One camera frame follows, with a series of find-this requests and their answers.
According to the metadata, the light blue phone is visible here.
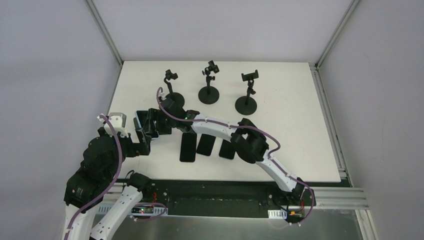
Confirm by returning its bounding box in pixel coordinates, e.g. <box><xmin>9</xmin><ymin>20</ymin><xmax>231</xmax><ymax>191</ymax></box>
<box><xmin>135</xmin><ymin>110</ymin><xmax>148</xmax><ymax>136</ymax></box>

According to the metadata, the black phone stand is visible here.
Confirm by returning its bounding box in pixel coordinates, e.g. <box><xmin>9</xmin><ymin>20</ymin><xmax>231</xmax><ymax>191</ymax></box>
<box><xmin>163</xmin><ymin>69</ymin><xmax>185</xmax><ymax>107</ymax></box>
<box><xmin>198</xmin><ymin>60</ymin><xmax>220</xmax><ymax>105</ymax></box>
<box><xmin>234</xmin><ymin>69</ymin><xmax>259</xmax><ymax>116</ymax></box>

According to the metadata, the black phone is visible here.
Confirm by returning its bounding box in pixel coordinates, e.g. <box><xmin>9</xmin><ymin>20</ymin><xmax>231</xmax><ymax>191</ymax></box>
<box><xmin>179</xmin><ymin>133</ymin><xmax>197</xmax><ymax>163</ymax></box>

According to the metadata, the blue-cased phone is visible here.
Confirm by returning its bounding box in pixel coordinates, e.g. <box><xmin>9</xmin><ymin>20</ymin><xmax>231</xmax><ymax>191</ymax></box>
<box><xmin>218</xmin><ymin>139</ymin><xmax>236</xmax><ymax>160</ymax></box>

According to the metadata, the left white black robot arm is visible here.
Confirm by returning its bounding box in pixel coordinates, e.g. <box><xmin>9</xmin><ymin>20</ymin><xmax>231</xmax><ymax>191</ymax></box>
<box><xmin>62</xmin><ymin>127</ymin><xmax>153</xmax><ymax>240</ymax></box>

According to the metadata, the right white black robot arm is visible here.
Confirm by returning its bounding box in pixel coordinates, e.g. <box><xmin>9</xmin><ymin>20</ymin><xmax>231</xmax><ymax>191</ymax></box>
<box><xmin>134</xmin><ymin>98</ymin><xmax>316</xmax><ymax>205</ymax></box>

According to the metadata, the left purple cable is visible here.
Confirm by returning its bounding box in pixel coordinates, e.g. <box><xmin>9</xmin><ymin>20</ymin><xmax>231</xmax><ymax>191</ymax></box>
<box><xmin>64</xmin><ymin>114</ymin><xmax>168</xmax><ymax>240</ymax></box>

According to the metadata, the purple cable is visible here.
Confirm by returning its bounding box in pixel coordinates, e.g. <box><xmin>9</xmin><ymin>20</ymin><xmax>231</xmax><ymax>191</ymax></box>
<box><xmin>156</xmin><ymin>87</ymin><xmax>316</xmax><ymax>228</ymax></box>
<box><xmin>64</xmin><ymin>114</ymin><xmax>168</xmax><ymax>240</ymax></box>

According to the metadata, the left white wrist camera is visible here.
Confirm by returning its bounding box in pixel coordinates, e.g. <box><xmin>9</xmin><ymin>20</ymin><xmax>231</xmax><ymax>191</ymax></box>
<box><xmin>97</xmin><ymin>112</ymin><xmax>130</xmax><ymax>138</ymax></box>

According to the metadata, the left white cable duct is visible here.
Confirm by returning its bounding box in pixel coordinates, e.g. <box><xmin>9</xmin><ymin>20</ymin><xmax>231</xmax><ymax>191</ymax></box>
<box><xmin>96</xmin><ymin>203</ymin><xmax>168</xmax><ymax>217</ymax></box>

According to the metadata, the white cable duct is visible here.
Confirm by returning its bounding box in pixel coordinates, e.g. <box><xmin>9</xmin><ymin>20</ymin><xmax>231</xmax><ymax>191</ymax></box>
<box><xmin>267</xmin><ymin>209</ymin><xmax>288</xmax><ymax>220</ymax></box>
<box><xmin>96</xmin><ymin>203</ymin><xmax>168</xmax><ymax>217</ymax></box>

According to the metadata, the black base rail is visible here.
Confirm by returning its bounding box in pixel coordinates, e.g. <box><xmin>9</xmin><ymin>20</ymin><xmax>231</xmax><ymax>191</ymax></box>
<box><xmin>139</xmin><ymin>179</ymin><xmax>317</xmax><ymax>219</ymax></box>

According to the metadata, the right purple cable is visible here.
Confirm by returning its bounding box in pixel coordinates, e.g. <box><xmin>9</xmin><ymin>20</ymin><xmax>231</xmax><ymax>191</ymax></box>
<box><xmin>156</xmin><ymin>87</ymin><xmax>316</xmax><ymax>228</ymax></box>

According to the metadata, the right white cable duct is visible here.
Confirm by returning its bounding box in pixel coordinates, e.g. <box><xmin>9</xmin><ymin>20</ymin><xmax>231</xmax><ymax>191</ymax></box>
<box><xmin>267</xmin><ymin>209</ymin><xmax>288</xmax><ymax>220</ymax></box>

